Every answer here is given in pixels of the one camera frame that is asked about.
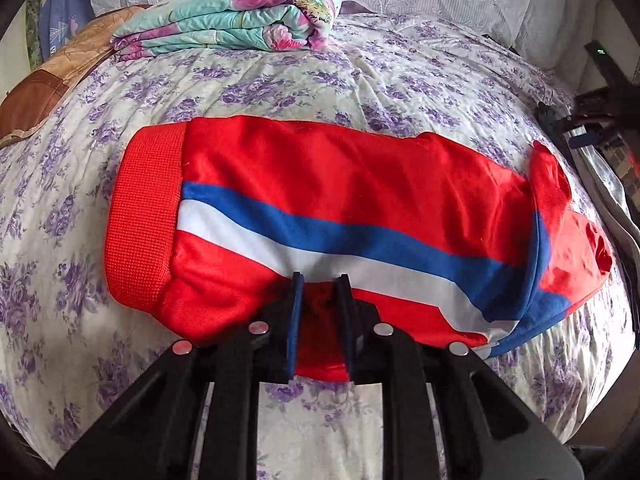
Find red blue white pants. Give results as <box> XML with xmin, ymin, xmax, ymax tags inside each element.
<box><xmin>103</xmin><ymin>116</ymin><xmax>614</xmax><ymax>380</ymax></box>

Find purple floral bed sheet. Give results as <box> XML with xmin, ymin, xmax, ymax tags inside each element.
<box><xmin>1</xmin><ymin>15</ymin><xmax>634</xmax><ymax>479</ymax></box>

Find folded teal floral quilt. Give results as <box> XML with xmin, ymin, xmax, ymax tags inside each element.
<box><xmin>111</xmin><ymin>0</ymin><xmax>342</xmax><ymax>61</ymax></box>

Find brown pillow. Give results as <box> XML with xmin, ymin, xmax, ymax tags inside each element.
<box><xmin>1</xmin><ymin>4</ymin><xmax>149</xmax><ymax>148</ymax></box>

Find blue patterned cloth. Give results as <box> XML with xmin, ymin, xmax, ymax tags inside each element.
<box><xmin>25</xmin><ymin>0</ymin><xmax>94</xmax><ymax>70</ymax></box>

